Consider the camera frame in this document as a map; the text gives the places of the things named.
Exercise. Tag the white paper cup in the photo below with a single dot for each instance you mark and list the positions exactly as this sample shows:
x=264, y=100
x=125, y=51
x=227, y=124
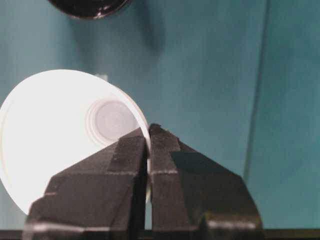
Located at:
x=50, y=125

